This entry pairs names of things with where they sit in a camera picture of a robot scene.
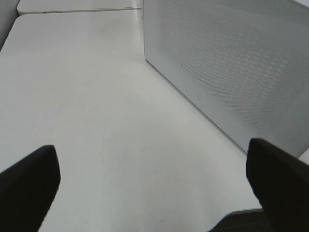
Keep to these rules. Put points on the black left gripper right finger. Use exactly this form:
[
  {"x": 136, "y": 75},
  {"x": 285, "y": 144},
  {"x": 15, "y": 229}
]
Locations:
[{"x": 280, "y": 182}]

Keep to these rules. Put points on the white microwave door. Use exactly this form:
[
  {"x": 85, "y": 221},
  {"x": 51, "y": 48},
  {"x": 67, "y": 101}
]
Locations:
[{"x": 243, "y": 63}]

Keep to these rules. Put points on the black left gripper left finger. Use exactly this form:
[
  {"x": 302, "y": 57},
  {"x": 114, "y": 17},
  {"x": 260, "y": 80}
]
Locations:
[{"x": 27, "y": 190}]

